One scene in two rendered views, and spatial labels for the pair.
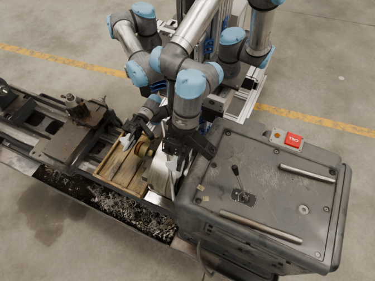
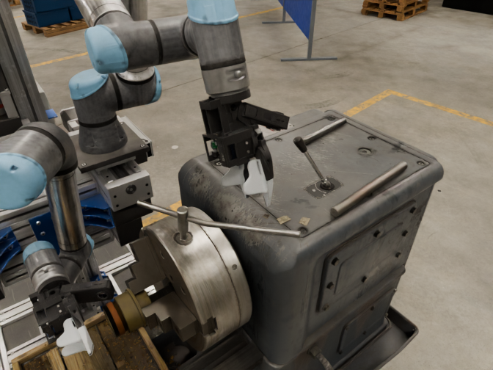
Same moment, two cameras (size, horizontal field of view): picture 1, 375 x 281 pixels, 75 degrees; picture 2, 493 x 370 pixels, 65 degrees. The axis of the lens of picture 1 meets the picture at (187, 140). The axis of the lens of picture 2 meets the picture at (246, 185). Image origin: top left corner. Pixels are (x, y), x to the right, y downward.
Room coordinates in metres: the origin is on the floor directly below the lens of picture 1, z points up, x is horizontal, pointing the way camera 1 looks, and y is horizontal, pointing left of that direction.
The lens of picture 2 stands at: (0.09, 0.54, 1.81)
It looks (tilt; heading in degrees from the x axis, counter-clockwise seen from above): 37 degrees down; 298
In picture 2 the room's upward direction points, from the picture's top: straight up
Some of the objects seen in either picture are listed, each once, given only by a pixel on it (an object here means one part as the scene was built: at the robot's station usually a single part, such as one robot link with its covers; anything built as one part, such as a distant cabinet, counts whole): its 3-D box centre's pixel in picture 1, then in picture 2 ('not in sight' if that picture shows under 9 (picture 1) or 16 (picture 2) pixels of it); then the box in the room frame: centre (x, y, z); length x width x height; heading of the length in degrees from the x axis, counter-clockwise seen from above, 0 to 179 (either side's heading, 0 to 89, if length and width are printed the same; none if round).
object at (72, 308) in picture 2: (133, 134); (75, 315); (0.64, 0.27, 1.10); 0.09 x 0.02 x 0.05; 154
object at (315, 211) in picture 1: (255, 194); (304, 214); (0.34, -0.30, 1.06); 0.59 x 0.48 x 0.39; 64
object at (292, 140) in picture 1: (292, 140); not in sight; (0.50, -0.43, 1.26); 0.06 x 0.06 x 0.02; 64
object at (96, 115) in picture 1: (86, 117); not in sight; (0.83, 0.58, 0.99); 0.20 x 0.10 x 0.05; 64
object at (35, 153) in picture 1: (73, 132); not in sight; (0.79, 0.68, 0.90); 0.47 x 0.30 x 0.06; 154
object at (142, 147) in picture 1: (146, 151); (129, 310); (0.56, 0.20, 1.08); 0.09 x 0.09 x 0.09; 64
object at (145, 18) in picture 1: (143, 18); not in sight; (1.24, 0.23, 1.33); 0.13 x 0.12 x 0.14; 113
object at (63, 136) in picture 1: (78, 128); not in sight; (0.78, 0.63, 0.95); 0.43 x 0.17 x 0.05; 154
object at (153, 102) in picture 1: (152, 105); (43, 263); (0.85, 0.19, 1.07); 0.11 x 0.08 x 0.09; 154
